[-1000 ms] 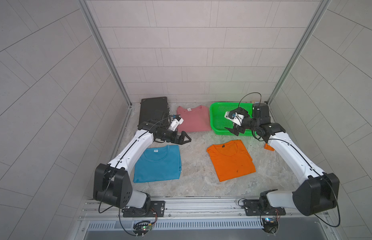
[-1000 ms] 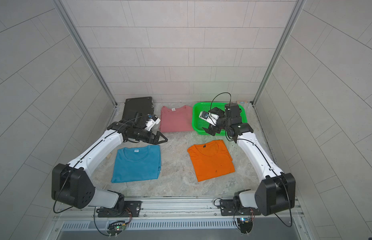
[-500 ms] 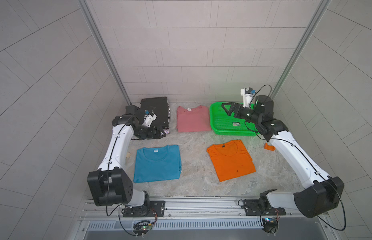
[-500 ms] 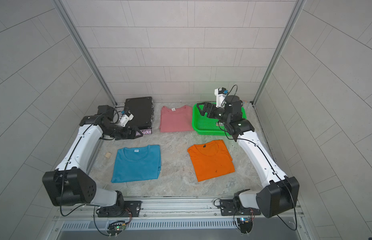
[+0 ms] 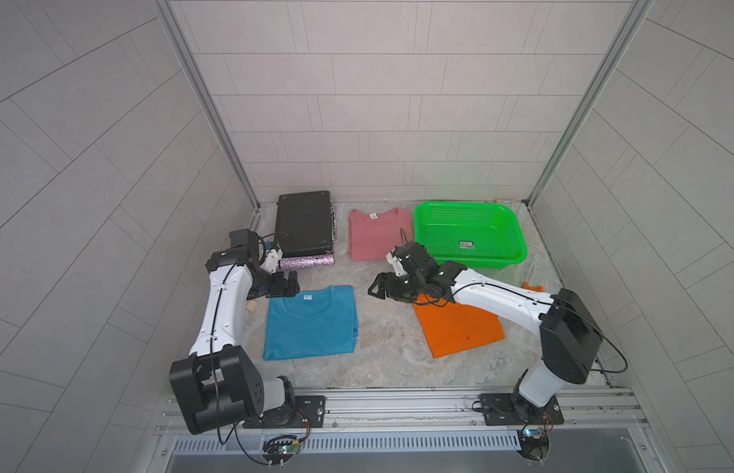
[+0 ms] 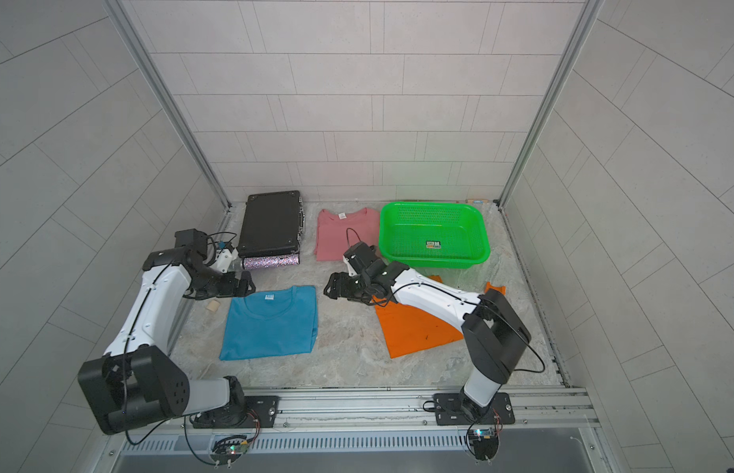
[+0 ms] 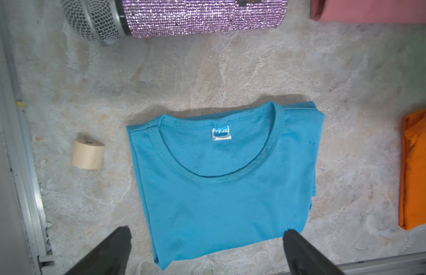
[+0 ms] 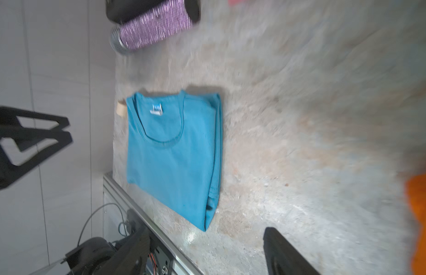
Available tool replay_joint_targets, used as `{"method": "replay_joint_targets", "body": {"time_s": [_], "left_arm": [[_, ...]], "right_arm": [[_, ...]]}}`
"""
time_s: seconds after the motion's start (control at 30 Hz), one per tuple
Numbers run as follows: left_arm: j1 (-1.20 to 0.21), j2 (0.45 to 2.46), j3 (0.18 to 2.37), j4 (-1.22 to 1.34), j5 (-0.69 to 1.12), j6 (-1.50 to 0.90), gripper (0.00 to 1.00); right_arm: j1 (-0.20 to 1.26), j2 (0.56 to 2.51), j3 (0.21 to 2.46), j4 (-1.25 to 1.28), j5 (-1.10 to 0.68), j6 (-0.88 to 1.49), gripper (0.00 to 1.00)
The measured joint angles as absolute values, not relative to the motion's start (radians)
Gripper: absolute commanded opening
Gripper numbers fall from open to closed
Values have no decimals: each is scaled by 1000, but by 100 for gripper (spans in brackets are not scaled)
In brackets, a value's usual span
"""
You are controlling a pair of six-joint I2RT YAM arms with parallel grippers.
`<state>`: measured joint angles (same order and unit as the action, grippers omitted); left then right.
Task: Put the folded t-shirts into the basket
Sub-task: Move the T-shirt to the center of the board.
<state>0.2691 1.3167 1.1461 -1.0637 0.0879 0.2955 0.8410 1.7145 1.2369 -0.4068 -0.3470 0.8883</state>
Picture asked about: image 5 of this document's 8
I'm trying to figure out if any blue t-shirt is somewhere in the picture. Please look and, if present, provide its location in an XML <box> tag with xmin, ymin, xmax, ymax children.
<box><xmin>263</xmin><ymin>286</ymin><xmax>359</xmax><ymax>361</ymax></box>

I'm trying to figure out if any orange t-shirt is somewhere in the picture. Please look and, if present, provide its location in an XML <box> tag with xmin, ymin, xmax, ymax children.
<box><xmin>413</xmin><ymin>295</ymin><xmax>505</xmax><ymax>359</ymax></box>

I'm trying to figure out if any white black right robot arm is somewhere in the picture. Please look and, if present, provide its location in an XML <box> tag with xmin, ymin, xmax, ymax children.
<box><xmin>262</xmin><ymin>242</ymin><xmax>605</xmax><ymax>411</ymax></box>

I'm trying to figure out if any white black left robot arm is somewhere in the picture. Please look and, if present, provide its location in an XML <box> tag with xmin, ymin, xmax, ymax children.
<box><xmin>169</xmin><ymin>229</ymin><xmax>300</xmax><ymax>435</ymax></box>

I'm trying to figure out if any pink folded t-shirt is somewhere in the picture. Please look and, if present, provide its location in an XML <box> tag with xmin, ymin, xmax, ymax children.
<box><xmin>348</xmin><ymin>208</ymin><xmax>414</xmax><ymax>262</ymax></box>

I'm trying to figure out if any green plastic basket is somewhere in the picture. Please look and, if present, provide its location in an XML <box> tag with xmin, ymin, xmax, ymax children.
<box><xmin>413</xmin><ymin>202</ymin><xmax>528</xmax><ymax>269</ymax></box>

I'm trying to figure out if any purple glitter roll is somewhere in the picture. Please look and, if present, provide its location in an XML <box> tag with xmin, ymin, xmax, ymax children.
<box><xmin>280</xmin><ymin>254</ymin><xmax>334</xmax><ymax>271</ymax></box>

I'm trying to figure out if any black hard case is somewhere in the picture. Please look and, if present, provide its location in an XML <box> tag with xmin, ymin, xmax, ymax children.
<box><xmin>275</xmin><ymin>190</ymin><xmax>334</xmax><ymax>258</ymax></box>

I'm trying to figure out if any small orange plastic piece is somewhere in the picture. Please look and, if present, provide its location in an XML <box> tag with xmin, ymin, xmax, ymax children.
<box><xmin>521</xmin><ymin>282</ymin><xmax>544</xmax><ymax>293</ymax></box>

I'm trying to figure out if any left green circuit board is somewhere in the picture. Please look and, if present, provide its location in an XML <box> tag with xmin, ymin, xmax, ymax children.
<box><xmin>261</xmin><ymin>435</ymin><xmax>305</xmax><ymax>468</ymax></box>

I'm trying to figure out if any green circuit board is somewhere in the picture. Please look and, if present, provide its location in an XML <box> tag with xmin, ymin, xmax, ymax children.
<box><xmin>518</xmin><ymin>427</ymin><xmax>550</xmax><ymax>462</ymax></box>
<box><xmin>261</xmin><ymin>435</ymin><xmax>305</xmax><ymax>468</ymax></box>

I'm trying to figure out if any white ventilation grille strip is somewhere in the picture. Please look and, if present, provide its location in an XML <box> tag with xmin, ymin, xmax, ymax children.
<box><xmin>173</xmin><ymin>431</ymin><xmax>522</xmax><ymax>454</ymax></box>

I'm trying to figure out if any right green circuit board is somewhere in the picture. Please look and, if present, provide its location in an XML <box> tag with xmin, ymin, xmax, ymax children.
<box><xmin>518</xmin><ymin>427</ymin><xmax>550</xmax><ymax>462</ymax></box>

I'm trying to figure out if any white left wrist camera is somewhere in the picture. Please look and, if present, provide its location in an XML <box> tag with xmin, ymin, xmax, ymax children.
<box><xmin>260</xmin><ymin>246</ymin><xmax>283</xmax><ymax>274</ymax></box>

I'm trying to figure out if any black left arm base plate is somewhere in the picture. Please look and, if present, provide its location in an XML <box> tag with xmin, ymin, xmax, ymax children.
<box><xmin>243</xmin><ymin>396</ymin><xmax>327</xmax><ymax>430</ymax></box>

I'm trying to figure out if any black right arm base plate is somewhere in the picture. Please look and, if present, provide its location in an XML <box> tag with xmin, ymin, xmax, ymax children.
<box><xmin>471</xmin><ymin>393</ymin><xmax>565</xmax><ymax>426</ymax></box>

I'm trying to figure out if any aluminium mounting rail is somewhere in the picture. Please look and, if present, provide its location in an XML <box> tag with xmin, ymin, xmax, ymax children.
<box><xmin>153</xmin><ymin>386</ymin><xmax>649</xmax><ymax>438</ymax></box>

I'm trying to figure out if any left aluminium corner post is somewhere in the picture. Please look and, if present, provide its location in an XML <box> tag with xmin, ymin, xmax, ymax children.
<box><xmin>154</xmin><ymin>0</ymin><xmax>260</xmax><ymax>213</ymax></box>

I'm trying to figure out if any aluminium corner post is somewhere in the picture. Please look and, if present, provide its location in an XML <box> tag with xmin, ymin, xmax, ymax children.
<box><xmin>154</xmin><ymin>0</ymin><xmax>260</xmax><ymax>213</ymax></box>
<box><xmin>525</xmin><ymin>0</ymin><xmax>654</xmax><ymax>208</ymax></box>

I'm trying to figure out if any right aluminium corner post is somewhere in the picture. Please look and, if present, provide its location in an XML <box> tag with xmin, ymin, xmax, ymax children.
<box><xmin>525</xmin><ymin>0</ymin><xmax>654</xmax><ymax>208</ymax></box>

